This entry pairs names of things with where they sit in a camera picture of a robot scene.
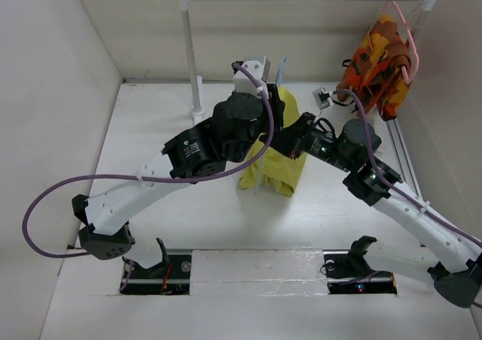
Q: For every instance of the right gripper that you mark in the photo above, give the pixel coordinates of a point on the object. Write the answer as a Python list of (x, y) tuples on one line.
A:
[(291, 139)]

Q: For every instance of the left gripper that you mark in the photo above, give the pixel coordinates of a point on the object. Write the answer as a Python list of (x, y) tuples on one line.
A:
[(266, 130)]

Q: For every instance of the yellow-green trousers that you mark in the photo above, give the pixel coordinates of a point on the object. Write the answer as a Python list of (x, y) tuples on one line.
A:
[(273, 168)]

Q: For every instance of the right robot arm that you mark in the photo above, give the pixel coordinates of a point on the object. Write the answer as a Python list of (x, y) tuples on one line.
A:
[(445, 256)]

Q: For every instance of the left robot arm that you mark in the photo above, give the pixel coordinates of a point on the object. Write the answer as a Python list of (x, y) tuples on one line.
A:
[(196, 154)]

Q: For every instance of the orange camouflage garment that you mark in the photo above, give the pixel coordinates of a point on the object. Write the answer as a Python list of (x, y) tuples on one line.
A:
[(375, 74)]

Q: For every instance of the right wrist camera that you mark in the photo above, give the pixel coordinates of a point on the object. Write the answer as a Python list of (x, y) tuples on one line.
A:
[(323, 98)]

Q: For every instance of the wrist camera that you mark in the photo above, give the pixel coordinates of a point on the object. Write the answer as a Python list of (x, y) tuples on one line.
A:
[(323, 98), (255, 74)]

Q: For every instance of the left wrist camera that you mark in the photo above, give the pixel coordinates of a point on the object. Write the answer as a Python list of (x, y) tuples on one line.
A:
[(255, 74)]

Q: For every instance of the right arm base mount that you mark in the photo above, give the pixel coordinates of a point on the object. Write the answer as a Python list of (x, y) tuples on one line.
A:
[(343, 279)]

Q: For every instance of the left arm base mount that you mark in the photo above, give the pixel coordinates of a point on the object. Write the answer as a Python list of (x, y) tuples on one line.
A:
[(173, 279)]

